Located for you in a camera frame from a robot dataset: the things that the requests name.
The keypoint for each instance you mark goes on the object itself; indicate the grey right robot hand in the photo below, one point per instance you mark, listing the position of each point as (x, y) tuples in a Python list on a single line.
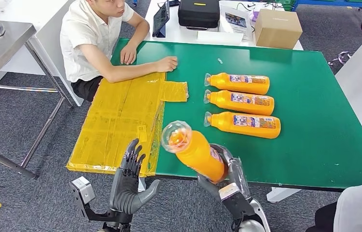
[(237, 174)]

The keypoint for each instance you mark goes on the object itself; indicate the person's right hand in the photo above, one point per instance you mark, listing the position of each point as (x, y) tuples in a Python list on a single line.
[(166, 64)]

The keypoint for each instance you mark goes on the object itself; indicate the person's left hand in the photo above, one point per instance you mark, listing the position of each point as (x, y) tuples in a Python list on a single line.
[(128, 54)]

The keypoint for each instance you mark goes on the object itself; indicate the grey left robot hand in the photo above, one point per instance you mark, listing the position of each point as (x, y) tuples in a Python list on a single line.
[(126, 192)]

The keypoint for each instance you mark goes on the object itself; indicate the orange detergent bottle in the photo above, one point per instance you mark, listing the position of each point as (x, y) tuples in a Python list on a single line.
[(226, 82), (197, 153), (222, 124), (222, 101)]

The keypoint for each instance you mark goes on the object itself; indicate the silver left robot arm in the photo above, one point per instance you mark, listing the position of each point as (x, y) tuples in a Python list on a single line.
[(120, 225)]

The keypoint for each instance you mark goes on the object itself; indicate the white table leg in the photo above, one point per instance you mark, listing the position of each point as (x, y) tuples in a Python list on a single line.
[(280, 193), (142, 185)]

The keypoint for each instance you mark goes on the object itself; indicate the white desk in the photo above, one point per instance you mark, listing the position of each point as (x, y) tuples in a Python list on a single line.
[(181, 33)]

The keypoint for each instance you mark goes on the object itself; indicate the black tablet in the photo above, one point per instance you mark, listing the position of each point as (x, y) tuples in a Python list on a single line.
[(160, 18)]

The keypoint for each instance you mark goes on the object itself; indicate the small clear tape piece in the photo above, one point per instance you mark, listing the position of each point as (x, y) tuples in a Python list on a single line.
[(220, 60)]

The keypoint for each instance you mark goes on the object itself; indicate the black carrying case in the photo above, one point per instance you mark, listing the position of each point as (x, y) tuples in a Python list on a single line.
[(198, 14)]

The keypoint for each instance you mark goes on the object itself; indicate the yellow taped cardboard sheet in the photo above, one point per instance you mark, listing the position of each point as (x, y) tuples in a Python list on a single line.
[(120, 121)]

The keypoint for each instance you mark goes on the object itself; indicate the printed booklet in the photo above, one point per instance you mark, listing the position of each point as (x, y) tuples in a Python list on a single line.
[(236, 21)]

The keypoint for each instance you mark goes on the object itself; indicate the purple small item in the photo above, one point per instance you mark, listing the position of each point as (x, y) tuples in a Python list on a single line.
[(254, 15)]

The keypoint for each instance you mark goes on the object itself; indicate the brown cardboard box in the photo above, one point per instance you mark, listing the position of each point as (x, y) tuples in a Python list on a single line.
[(277, 29)]

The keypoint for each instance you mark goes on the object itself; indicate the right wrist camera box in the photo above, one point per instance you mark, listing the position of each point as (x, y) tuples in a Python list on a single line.
[(237, 203)]

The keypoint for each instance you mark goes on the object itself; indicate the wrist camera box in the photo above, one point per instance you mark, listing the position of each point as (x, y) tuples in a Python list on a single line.
[(237, 203), (83, 189)]

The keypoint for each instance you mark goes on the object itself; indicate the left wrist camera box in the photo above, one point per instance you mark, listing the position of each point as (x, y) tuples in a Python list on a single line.
[(83, 189)]

